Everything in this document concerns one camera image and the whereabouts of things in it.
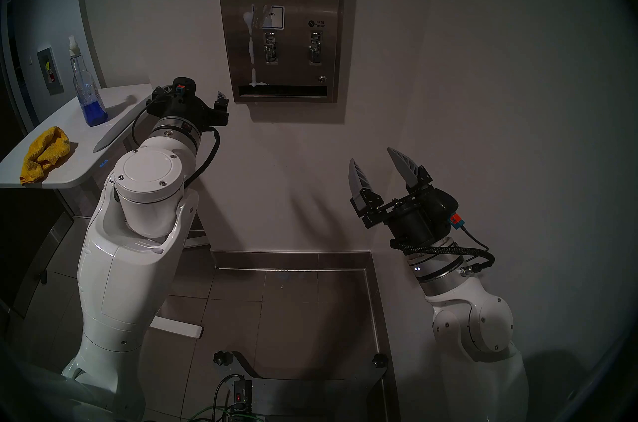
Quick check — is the clear spray bottle blue liquid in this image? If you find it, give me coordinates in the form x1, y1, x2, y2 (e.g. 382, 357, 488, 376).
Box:
68, 36, 109, 127

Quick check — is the black power cable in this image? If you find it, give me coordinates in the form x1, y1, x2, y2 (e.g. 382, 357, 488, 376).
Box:
214, 374, 245, 422

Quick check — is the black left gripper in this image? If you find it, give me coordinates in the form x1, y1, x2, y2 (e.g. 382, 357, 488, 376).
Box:
146, 86, 231, 131

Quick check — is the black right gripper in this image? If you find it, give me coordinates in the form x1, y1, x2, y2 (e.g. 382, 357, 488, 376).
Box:
348, 147, 452, 253

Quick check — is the right arm braided black cable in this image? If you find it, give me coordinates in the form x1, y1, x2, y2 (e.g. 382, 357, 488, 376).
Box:
390, 239, 495, 277

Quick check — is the right thin camera cable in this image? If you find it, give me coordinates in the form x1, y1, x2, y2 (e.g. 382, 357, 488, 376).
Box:
461, 225, 492, 255

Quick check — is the left arm braided black cable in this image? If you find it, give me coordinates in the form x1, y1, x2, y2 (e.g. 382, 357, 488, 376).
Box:
185, 126, 221, 190

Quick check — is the left thin camera cable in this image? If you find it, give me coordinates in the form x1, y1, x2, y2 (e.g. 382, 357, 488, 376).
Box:
131, 106, 150, 148

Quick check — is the black box red switch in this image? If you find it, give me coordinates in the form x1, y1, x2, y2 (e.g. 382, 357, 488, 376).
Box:
233, 379, 253, 409

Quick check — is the white table leg frame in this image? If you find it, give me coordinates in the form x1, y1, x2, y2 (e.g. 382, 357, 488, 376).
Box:
149, 216, 211, 340

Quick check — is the green cable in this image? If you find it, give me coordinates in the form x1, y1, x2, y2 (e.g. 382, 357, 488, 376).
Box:
189, 405, 265, 422

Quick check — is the arm braided black cable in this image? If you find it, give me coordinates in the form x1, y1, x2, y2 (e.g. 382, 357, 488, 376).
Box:
185, 126, 221, 190
390, 239, 495, 277

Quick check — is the thin camera cable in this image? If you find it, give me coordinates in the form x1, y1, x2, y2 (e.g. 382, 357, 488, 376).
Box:
461, 225, 492, 255
131, 106, 150, 148

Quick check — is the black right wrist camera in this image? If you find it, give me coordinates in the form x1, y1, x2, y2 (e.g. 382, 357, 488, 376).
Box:
428, 188, 467, 232

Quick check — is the yellow microfibre cloth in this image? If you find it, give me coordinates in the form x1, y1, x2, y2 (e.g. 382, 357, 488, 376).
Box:
20, 127, 71, 186

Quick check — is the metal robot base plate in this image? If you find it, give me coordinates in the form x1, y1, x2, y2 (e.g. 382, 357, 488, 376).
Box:
234, 351, 389, 422

